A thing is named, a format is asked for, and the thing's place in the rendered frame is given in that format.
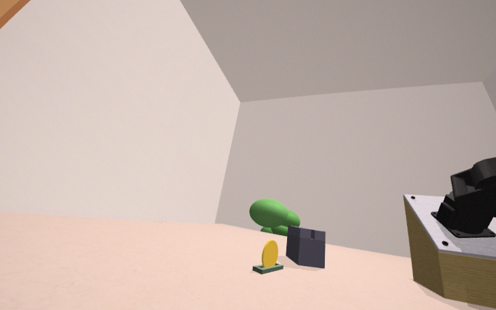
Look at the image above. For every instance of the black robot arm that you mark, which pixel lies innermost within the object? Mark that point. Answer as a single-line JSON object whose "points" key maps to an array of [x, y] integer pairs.
{"points": [[469, 208]]}

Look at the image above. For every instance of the gold coin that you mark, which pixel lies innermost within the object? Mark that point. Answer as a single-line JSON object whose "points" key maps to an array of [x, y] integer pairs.
{"points": [[270, 254]]}

